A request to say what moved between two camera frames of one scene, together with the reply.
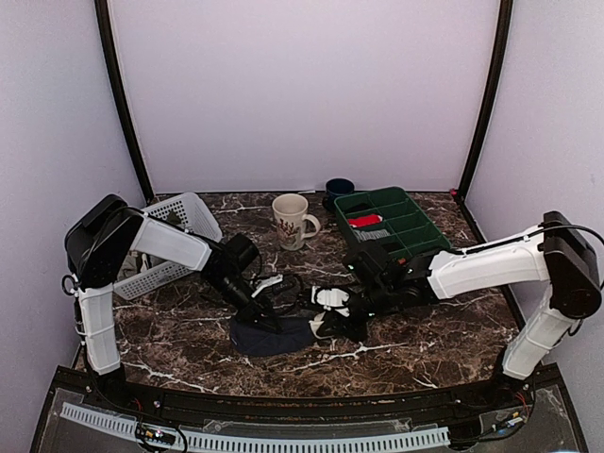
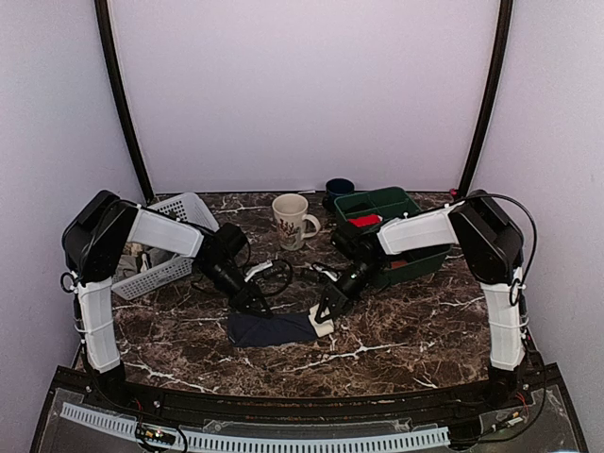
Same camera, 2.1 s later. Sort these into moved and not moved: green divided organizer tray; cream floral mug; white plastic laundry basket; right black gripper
Moved: right black gripper
Not moved: cream floral mug; green divided organizer tray; white plastic laundry basket
